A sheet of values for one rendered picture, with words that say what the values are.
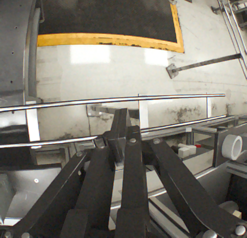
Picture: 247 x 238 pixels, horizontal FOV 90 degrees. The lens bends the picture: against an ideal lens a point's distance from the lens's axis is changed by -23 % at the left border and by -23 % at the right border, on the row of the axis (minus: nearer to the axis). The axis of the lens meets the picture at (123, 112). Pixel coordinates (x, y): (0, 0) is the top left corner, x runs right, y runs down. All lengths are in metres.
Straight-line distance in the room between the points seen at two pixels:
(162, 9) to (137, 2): 0.30
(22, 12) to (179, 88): 1.48
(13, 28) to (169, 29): 1.48
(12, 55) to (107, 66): 0.89
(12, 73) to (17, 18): 0.22
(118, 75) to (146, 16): 0.69
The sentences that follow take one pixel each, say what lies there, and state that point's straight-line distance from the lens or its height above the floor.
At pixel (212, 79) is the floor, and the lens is 2.12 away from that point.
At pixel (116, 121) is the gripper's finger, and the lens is 0.16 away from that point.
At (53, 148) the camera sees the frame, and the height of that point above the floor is 0.18.
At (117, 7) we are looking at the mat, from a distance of 1.59.
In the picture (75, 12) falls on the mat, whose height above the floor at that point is 0.01.
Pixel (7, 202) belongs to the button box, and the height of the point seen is 0.97.
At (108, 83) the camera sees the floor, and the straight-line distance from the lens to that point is 1.30.
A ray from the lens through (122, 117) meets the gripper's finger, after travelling 0.17.
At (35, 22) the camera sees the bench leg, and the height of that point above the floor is 0.25.
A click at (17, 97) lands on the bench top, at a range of 0.59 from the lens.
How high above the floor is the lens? 1.24
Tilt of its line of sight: 69 degrees down
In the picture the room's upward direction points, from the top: 98 degrees clockwise
